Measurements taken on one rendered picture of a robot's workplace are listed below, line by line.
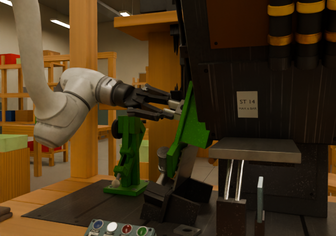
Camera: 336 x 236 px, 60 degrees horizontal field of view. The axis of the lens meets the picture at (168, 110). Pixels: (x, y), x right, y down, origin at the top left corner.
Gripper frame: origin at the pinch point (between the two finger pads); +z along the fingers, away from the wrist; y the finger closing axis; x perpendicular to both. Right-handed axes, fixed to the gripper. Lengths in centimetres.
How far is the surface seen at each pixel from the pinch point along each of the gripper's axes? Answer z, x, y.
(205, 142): 12.4, -3.5, -10.0
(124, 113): -517, 811, 565
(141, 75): -482, 694, 682
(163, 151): 2.4, -0.2, -14.8
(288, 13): 23.6, -36.9, -2.1
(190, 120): 7.0, -6.5, -7.0
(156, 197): 3.7, 8.1, -23.8
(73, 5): -67, -3, 39
